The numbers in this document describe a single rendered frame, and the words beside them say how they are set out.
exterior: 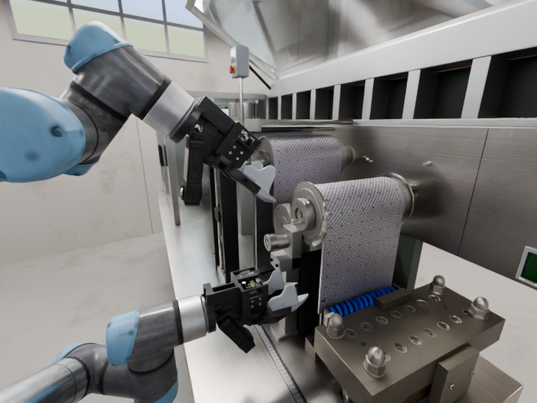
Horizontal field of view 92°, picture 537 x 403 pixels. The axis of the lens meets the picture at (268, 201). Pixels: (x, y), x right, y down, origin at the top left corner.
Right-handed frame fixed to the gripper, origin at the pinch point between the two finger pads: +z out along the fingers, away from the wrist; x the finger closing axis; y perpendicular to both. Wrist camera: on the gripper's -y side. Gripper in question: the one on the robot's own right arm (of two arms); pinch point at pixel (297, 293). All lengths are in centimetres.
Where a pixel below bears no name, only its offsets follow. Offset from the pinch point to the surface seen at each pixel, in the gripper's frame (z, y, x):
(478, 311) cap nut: 36.4, -4.2, -17.5
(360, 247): 16.4, 8.1, -0.8
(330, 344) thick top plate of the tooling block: 2.1, -5.9, -9.5
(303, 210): 3.1, 17.6, 3.9
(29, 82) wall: -121, 72, 305
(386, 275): 26.6, -2.2, -0.8
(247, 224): 15, -13, 73
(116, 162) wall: -61, -11, 313
